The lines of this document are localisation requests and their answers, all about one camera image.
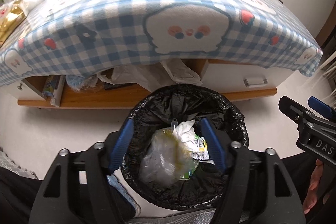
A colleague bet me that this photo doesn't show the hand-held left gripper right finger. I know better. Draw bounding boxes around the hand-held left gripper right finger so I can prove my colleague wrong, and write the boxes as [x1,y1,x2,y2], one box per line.
[201,118,306,224]

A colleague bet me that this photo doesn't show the clear bag with blue contents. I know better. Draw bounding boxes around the clear bag with blue contents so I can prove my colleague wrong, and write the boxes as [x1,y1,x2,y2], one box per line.
[65,74,103,93]

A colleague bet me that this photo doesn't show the person's grey blue shoe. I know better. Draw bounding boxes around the person's grey blue shoe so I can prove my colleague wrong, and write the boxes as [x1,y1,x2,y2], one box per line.
[108,174,142,216]

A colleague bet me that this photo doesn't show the gold foil bag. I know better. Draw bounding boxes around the gold foil bag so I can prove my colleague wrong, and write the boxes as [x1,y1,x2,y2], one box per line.
[0,2,28,43]

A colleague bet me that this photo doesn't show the person's dark pants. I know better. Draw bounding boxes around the person's dark pants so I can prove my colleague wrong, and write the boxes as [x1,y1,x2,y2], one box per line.
[0,153,336,224]

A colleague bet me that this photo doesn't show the colourful printed roll box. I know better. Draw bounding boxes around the colourful printed roll box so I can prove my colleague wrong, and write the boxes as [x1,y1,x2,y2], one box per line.
[42,75,65,107]

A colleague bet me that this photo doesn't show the white wooden coffee table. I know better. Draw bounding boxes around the white wooden coffee table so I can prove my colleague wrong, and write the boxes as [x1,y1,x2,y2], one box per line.
[0,57,279,109]

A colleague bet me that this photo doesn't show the trash bin with black liner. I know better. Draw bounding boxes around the trash bin with black liner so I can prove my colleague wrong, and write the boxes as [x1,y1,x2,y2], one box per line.
[121,84,249,211]

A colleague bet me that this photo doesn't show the translucent white plastic bag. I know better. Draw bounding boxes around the translucent white plastic bag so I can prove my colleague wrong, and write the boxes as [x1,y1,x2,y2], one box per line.
[97,59,204,93]

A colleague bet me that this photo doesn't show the white tissue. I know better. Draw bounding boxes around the white tissue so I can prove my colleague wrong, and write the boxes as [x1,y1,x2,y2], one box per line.
[175,120,196,146]

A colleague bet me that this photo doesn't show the person's right hand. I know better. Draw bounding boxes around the person's right hand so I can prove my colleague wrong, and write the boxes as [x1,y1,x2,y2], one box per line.
[303,158,324,215]

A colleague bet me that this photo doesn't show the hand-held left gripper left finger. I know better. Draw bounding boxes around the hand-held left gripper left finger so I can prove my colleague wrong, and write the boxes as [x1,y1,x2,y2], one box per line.
[35,118,137,224]

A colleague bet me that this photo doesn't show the green cardboard box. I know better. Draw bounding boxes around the green cardboard box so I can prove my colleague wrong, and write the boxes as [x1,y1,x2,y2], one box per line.
[181,135,214,180]

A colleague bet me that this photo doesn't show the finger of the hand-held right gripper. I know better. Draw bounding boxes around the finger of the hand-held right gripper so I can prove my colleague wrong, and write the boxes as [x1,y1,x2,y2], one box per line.
[279,96,310,132]
[308,96,336,119]

